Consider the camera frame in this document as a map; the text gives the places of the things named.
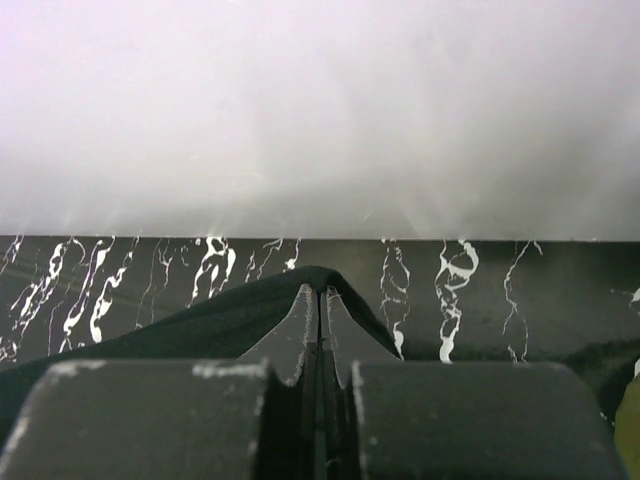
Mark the black t-shirt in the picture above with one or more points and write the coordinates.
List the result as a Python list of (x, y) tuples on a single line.
[(225, 326)]

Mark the black marbled table mat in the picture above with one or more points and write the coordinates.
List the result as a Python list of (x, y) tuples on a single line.
[(570, 302)]

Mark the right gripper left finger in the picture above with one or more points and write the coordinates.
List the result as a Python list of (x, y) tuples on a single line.
[(249, 418)]

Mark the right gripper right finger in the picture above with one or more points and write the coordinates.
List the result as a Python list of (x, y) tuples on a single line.
[(464, 420)]

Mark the olive green plastic bin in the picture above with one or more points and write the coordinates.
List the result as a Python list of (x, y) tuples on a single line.
[(627, 428)]

